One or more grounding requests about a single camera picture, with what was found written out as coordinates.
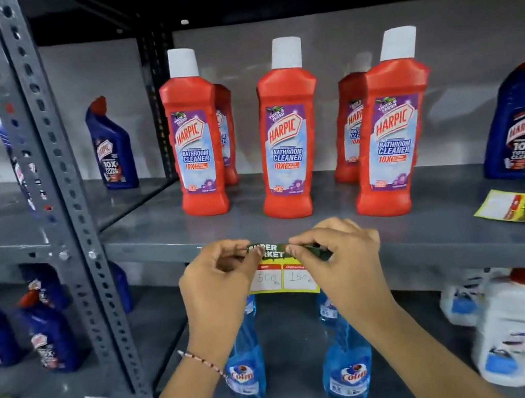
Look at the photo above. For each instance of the red bathroom cleaner bottle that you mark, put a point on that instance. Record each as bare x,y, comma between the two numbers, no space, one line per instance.
351,131
194,137
227,132
389,135
287,137

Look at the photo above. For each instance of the person's right hand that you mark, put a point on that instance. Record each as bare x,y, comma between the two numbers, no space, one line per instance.
350,272

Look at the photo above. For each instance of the white jug with red cap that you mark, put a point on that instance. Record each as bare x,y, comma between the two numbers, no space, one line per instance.
515,329

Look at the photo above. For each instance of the white plastic jug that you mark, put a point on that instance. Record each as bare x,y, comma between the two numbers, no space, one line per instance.
463,303

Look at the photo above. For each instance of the blue glass cleaner bottle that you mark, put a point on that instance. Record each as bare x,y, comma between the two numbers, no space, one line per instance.
326,308
245,364
347,367

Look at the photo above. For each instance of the yellow green price label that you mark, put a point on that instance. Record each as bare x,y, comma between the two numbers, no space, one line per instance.
281,278
509,206

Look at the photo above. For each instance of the person's right thumb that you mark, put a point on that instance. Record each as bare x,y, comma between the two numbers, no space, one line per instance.
302,259

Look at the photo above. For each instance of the person's left thumb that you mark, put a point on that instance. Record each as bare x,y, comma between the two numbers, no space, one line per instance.
249,266

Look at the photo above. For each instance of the person's right forearm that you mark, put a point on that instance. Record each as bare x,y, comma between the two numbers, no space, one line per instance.
425,364

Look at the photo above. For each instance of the person's left hand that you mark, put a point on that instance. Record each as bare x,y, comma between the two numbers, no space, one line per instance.
211,295

